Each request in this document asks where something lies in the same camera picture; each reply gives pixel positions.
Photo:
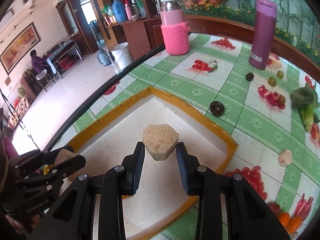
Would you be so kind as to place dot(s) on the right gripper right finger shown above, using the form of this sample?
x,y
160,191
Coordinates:
x,y
248,216

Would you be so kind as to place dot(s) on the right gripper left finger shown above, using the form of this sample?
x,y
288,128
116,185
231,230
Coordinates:
x,y
72,215

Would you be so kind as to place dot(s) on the small beige piece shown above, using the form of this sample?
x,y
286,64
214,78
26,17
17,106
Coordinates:
x,y
62,156

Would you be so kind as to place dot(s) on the beige sugarcane piece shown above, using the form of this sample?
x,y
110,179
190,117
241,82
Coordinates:
x,y
285,158

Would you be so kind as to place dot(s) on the dark passion fruit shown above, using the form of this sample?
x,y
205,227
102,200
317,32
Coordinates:
x,y
217,108

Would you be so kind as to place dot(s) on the round beige slice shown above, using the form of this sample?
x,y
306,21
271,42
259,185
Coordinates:
x,y
160,141

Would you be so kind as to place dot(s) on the red jujube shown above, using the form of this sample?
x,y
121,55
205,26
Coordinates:
x,y
274,207

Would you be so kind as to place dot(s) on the orange mandarin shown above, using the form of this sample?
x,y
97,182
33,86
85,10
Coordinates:
x,y
293,224
284,218

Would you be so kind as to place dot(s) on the white foam tray yellow tape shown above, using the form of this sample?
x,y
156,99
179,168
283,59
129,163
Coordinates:
x,y
160,120

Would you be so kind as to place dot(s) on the seated person in purple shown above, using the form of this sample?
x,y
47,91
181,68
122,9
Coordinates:
x,y
40,63

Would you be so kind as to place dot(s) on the brownish grape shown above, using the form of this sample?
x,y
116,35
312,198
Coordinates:
x,y
281,100

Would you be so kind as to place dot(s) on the green bok choy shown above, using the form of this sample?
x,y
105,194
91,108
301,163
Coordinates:
x,y
305,100

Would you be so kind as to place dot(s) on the green grape left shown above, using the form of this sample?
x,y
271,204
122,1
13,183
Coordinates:
x,y
272,82

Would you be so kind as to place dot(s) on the green grape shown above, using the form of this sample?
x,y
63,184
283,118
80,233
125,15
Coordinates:
x,y
272,82
280,74

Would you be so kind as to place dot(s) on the small dark olive fruit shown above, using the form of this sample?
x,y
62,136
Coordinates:
x,y
249,77

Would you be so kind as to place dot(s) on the metal kettle on floor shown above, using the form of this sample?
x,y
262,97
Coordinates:
x,y
103,57

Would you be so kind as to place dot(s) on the green grape right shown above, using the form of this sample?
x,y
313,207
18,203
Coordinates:
x,y
280,74

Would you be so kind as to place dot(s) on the white plastic bucket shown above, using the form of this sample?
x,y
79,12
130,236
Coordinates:
x,y
122,55

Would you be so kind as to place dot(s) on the purple thermos bottle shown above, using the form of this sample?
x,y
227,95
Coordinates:
x,y
264,27

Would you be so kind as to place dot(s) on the blue thermos jug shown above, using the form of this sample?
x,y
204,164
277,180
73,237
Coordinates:
x,y
119,11

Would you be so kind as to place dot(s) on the pink jar knitted sleeve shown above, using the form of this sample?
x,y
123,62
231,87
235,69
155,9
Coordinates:
x,y
175,29

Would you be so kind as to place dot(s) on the pink bottle on cabinet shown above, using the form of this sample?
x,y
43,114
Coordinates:
x,y
128,10

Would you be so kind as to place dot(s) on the framed wall painting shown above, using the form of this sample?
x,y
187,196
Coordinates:
x,y
18,47

